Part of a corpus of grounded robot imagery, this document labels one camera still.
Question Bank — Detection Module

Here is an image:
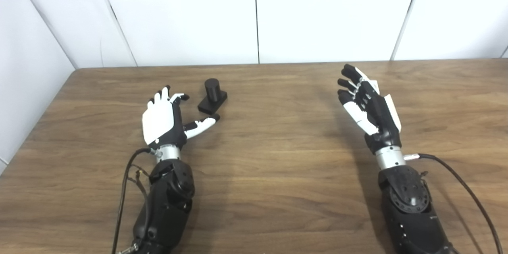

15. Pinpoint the thick black wrist cable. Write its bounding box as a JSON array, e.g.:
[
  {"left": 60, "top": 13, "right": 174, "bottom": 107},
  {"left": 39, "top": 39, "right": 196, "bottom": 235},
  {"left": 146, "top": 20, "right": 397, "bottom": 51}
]
[
  {"left": 111, "top": 148, "right": 153, "bottom": 254},
  {"left": 405, "top": 153, "right": 504, "bottom": 254}
]

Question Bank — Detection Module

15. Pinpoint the thick black right wrist cable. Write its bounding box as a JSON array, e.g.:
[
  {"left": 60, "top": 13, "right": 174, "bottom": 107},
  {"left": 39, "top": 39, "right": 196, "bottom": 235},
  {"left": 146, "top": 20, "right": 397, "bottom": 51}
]
[{"left": 405, "top": 153, "right": 504, "bottom": 254}]

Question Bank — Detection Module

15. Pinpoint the thin wire on right arm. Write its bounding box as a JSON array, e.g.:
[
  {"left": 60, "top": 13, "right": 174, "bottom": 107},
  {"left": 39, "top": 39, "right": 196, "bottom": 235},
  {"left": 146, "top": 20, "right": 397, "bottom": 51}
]
[{"left": 420, "top": 171, "right": 435, "bottom": 208}]

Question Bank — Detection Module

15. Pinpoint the black peg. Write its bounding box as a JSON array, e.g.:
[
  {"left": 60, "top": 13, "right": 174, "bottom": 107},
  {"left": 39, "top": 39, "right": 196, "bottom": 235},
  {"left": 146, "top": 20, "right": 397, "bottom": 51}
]
[{"left": 197, "top": 78, "right": 228, "bottom": 115}]

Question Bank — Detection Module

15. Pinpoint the thin wire on left arm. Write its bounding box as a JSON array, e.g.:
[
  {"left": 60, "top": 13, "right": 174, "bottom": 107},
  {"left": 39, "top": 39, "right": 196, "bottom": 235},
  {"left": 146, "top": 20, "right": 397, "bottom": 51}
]
[{"left": 129, "top": 165, "right": 150, "bottom": 207}]

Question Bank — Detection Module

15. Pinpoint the thin wire on arm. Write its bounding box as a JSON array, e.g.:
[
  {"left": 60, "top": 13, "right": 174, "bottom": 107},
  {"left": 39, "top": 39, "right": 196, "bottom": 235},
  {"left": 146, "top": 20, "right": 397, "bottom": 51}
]
[
  {"left": 129, "top": 165, "right": 150, "bottom": 207},
  {"left": 420, "top": 171, "right": 435, "bottom": 208}
]

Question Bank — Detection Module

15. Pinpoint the thick black left wrist cable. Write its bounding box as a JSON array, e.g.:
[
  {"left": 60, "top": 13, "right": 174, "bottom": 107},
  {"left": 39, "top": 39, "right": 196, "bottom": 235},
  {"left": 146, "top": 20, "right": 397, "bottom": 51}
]
[{"left": 111, "top": 148, "right": 153, "bottom": 254}]

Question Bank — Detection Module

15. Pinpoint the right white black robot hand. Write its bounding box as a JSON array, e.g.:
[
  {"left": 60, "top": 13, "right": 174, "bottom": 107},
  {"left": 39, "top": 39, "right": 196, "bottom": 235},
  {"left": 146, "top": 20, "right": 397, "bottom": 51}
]
[{"left": 337, "top": 63, "right": 402, "bottom": 155}]

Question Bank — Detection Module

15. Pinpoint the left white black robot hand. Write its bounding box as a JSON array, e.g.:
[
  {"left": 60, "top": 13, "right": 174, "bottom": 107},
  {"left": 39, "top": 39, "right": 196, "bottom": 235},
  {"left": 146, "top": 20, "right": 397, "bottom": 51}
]
[{"left": 142, "top": 85, "right": 221, "bottom": 152}]

